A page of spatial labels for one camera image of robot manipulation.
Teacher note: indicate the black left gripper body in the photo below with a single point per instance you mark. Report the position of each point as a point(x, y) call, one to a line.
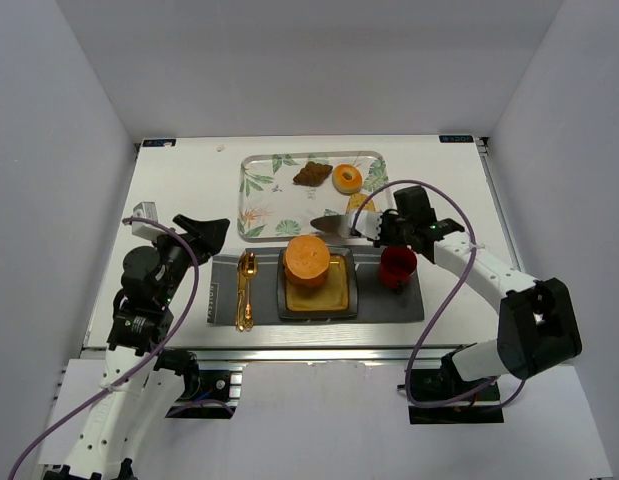
point(187, 241)

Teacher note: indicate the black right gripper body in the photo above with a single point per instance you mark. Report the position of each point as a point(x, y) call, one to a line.
point(385, 229)

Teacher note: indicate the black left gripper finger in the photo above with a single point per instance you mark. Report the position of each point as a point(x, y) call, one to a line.
point(204, 250)
point(203, 236)

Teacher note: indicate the silver cake server wooden handle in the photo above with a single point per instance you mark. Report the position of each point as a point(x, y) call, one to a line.
point(333, 225)

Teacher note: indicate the round orange cake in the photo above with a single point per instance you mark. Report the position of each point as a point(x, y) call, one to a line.
point(306, 261)

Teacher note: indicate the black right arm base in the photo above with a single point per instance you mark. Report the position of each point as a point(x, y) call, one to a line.
point(463, 403)

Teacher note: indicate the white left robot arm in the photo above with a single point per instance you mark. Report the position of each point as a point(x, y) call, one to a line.
point(142, 378)

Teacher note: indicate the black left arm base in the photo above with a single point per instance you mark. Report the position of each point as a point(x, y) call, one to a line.
point(205, 391)

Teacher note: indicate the brown chocolate bread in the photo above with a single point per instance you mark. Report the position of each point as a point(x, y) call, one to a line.
point(312, 174)

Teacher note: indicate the red cup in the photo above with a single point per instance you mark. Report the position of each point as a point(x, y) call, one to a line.
point(396, 268)

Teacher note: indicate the gold fork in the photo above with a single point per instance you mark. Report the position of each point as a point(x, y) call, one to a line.
point(240, 293)

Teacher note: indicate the yellow loaf cake slice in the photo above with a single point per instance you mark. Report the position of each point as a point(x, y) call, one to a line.
point(359, 199)

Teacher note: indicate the leaf-patterned serving tray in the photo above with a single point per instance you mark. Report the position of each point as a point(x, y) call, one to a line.
point(271, 206)

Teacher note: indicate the glazed donut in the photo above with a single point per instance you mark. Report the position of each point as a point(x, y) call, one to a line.
point(347, 179)

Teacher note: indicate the grey striped placemat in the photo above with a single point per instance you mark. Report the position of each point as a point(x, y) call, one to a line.
point(377, 303)

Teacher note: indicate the black square plate gold centre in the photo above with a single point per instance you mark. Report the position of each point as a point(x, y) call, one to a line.
point(336, 298)

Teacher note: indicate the blue table label right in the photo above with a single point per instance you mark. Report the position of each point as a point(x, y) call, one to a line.
point(456, 139)

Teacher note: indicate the blue table label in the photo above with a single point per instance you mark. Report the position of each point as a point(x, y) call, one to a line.
point(456, 139)
point(158, 143)

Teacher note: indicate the blue table label left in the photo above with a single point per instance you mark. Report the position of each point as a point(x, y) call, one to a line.
point(158, 143)

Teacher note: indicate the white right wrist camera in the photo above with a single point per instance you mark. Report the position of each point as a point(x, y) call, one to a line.
point(365, 224)

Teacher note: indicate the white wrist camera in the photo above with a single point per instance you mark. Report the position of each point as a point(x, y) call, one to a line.
point(143, 221)
point(365, 224)

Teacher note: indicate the aluminium table frame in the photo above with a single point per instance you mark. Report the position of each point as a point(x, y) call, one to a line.
point(200, 178)

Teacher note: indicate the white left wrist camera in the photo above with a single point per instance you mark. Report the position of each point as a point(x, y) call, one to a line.
point(143, 221)

